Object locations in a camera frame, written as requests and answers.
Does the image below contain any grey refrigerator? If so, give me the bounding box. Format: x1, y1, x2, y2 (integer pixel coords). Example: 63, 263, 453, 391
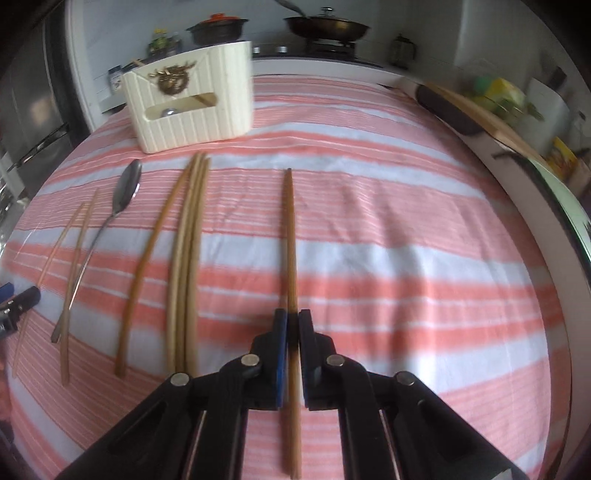
0, 0, 90, 199

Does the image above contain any black clay pot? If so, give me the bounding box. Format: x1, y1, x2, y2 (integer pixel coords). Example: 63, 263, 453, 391
187, 18, 247, 47

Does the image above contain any dark brown chopstick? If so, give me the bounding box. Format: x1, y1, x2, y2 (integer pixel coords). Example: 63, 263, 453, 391
281, 167, 303, 480

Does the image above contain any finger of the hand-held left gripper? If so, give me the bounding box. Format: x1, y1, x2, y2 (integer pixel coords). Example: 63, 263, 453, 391
0, 282, 41, 340

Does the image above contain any glass wok lid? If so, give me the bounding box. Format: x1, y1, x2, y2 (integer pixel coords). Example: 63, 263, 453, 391
288, 7, 365, 25

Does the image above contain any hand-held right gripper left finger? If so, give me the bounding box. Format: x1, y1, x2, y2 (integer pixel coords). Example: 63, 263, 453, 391
55, 308, 289, 480

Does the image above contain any yellow box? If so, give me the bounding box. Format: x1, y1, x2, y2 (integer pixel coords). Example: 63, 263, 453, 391
549, 137, 579, 183

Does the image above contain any dark wok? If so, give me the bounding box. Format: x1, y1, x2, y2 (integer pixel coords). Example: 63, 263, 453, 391
283, 16, 372, 41

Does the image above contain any yellow capped sauce bottle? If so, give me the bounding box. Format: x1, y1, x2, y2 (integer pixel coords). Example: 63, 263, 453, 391
148, 28, 171, 58

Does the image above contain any white knife block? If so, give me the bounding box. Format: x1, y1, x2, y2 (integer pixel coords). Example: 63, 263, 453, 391
524, 78, 573, 148

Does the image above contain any plastic bag with yellow items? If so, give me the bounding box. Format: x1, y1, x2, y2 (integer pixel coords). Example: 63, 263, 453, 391
466, 76, 529, 125

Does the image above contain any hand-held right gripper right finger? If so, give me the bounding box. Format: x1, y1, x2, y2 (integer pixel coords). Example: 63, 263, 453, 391
298, 308, 532, 480

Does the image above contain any golden brown chopstick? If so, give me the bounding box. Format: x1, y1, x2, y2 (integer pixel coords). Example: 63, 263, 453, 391
114, 161, 192, 379

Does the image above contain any cream ribbed utensil holder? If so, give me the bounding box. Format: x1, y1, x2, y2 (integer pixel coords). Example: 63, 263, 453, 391
121, 41, 254, 154

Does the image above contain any black gas hob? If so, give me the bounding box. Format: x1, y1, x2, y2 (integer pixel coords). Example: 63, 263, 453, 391
252, 39, 384, 70

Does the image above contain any black rounded board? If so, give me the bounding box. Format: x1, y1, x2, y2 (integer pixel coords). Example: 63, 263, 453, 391
414, 83, 483, 137

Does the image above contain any pink white striped cloth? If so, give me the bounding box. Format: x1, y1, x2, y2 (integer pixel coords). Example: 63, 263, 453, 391
0, 74, 573, 480

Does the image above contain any pale wooden chopstick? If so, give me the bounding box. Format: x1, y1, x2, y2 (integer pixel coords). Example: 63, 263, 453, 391
187, 157, 212, 377
166, 153, 201, 374
177, 152, 208, 376

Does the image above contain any thin bamboo chopstick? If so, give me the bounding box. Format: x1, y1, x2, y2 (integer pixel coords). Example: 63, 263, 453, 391
60, 188, 100, 385
11, 202, 89, 377

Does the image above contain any wooden cutting board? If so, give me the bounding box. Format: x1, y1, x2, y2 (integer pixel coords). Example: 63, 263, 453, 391
422, 80, 555, 171

